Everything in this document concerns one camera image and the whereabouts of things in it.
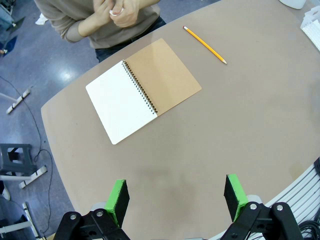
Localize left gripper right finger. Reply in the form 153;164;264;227
219;174;305;240

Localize person's left hand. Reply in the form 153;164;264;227
111;0;140;28

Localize black cable bundle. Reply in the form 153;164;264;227
298;219;320;240

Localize person's left forearm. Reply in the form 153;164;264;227
136;0;161;11

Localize white table leg foot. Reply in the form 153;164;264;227
0;86;33;115
0;165;48;190
0;201;41;238

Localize spiral notebook kraft cover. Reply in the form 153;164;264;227
85;37;202;145

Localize person's beige sweater torso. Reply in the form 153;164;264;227
33;0;162;50

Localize white paper scrap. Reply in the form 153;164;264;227
34;13;49;26

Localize person's right forearm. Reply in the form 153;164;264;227
77;12;106;38

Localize yellow pencil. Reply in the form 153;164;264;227
182;25;228;65

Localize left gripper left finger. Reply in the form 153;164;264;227
53;179;131;240

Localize white shoe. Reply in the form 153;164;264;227
0;187;11;201

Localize grey plastic step stool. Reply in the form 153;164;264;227
0;143;38;177

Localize white paper ball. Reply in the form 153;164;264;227
109;7;125;17

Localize dark blue jeans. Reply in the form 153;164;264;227
94;16;167;63

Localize thin black floor cable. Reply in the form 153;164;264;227
0;76;55;238

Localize white slatted frame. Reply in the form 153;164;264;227
208;163;320;240

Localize white perforated plastic basket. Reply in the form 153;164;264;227
299;5;320;51

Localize person's right hand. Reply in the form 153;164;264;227
93;0;116;18

